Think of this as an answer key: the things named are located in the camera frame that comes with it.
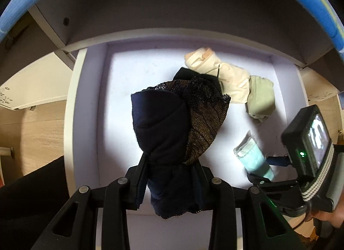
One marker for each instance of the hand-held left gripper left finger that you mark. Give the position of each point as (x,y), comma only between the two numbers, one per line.
(140,193)

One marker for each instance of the green knit sock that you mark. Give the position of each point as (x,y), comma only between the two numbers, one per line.
(260,96)

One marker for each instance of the white drawer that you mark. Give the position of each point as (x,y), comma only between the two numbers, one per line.
(121,105)

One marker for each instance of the white roll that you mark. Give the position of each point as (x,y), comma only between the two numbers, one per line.
(6,151)

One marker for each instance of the cream garment with peach patch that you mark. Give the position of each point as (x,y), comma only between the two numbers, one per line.
(199,60)

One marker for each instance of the person's black trousers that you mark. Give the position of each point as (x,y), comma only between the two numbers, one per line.
(27,207)

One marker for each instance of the person's right hand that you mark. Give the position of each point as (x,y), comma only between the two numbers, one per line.
(338,219)

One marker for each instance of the navy garment with lace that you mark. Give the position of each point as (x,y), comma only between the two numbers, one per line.
(161,131)

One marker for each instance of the teal cloth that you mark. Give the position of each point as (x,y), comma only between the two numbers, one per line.
(255,161)

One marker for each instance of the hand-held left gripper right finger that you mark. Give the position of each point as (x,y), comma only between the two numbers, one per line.
(208,193)

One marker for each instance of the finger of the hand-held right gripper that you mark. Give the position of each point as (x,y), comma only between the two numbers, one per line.
(279,160)
(279,184)

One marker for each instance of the black garment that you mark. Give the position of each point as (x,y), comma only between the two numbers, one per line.
(188,74)

